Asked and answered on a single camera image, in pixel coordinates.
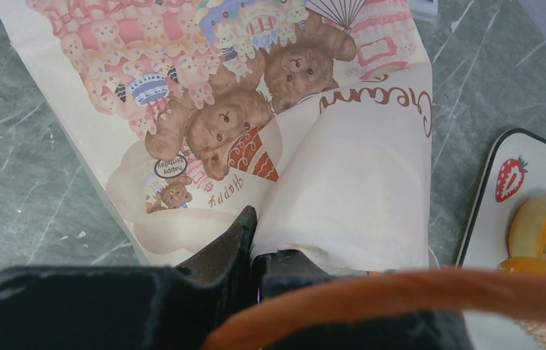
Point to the orange fake donut bread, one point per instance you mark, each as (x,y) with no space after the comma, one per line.
(527,234)

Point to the strawberry print white tray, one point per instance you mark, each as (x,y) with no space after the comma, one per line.
(515,172)

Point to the beige paper gift bag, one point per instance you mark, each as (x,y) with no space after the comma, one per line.
(318,114)

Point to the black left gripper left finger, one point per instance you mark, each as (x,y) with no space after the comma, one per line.
(128,307)

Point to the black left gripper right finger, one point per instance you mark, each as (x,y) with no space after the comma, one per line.
(374,328)

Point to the orange fake bread bun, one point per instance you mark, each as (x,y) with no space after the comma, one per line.
(523,265)

